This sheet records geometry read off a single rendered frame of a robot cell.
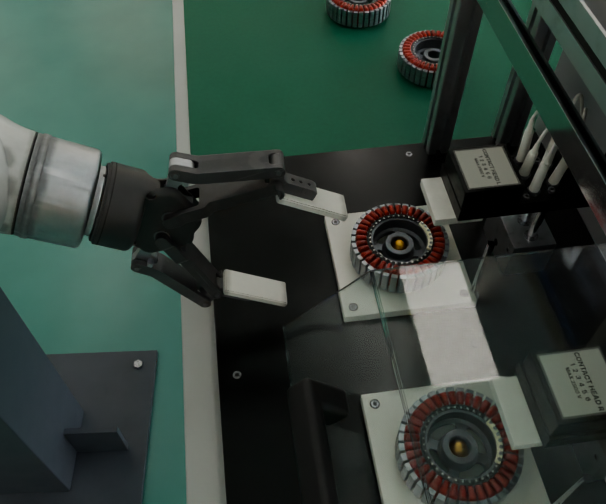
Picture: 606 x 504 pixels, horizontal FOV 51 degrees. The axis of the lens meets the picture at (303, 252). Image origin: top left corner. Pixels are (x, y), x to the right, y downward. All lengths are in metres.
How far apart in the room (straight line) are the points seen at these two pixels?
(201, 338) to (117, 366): 0.87
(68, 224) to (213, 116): 0.47
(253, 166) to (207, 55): 0.58
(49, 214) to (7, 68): 2.01
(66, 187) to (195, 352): 0.27
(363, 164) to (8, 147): 0.48
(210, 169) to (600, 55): 0.31
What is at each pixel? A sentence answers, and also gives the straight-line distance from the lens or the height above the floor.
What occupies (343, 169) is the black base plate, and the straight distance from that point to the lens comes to 0.87.
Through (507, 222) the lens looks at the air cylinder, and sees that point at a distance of 0.77.
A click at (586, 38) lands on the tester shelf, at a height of 1.10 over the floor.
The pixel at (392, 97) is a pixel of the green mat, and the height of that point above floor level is 0.75.
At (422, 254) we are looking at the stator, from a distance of 0.73.
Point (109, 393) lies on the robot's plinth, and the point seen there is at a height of 0.02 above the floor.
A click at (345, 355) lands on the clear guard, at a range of 0.39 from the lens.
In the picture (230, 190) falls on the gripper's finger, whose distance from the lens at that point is 0.57.
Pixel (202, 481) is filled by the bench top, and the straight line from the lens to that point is 0.68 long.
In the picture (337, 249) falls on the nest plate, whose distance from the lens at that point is 0.76.
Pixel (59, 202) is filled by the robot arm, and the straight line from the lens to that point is 0.55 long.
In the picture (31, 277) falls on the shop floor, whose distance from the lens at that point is 1.84.
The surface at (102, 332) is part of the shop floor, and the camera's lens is 1.68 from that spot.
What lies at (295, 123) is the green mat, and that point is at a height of 0.75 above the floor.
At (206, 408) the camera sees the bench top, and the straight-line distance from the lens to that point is 0.70.
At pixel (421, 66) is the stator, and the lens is 1.03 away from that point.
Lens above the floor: 1.39
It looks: 53 degrees down
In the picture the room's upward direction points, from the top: straight up
